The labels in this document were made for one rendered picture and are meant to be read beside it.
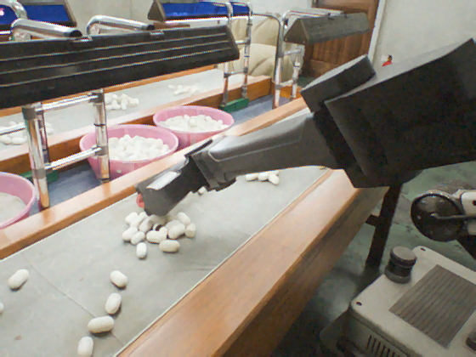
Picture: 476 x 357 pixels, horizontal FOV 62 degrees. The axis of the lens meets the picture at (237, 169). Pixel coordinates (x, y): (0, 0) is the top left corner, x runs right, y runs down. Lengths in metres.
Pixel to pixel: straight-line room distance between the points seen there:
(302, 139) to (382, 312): 0.78
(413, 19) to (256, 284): 4.92
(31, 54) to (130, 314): 0.39
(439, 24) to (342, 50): 1.17
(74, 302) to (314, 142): 0.46
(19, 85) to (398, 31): 5.10
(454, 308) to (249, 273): 0.68
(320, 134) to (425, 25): 5.01
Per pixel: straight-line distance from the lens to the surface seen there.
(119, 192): 0.91
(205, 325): 0.60
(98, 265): 0.75
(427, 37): 5.37
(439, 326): 1.15
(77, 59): 0.62
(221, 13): 1.80
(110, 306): 0.64
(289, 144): 0.42
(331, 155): 0.38
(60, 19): 1.27
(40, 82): 0.58
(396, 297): 1.18
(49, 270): 0.76
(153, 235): 0.77
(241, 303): 0.63
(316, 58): 5.81
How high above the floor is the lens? 1.21
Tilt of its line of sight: 26 degrees down
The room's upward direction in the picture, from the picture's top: 5 degrees clockwise
